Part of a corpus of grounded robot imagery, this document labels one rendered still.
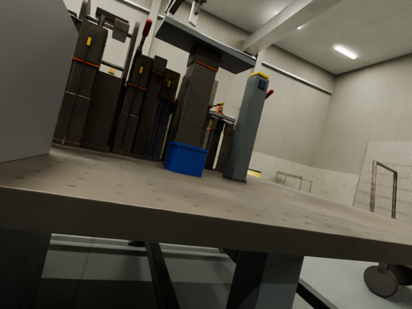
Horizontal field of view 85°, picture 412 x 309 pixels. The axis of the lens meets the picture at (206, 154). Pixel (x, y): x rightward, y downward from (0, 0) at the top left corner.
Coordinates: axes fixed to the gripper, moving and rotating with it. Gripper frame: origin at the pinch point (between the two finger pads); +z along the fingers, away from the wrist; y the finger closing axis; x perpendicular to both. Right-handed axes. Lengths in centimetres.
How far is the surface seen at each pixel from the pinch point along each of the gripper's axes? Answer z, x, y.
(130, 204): 50, 33, -47
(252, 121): 24.8, -32.6, -18.6
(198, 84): 18.8, -7.7, -8.6
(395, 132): -234, -1125, -14
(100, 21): 6.4, 19.2, 18.2
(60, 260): 120, -6, 66
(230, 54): 5.2, -14.1, -14.6
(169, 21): 4.7, 7.9, -5.7
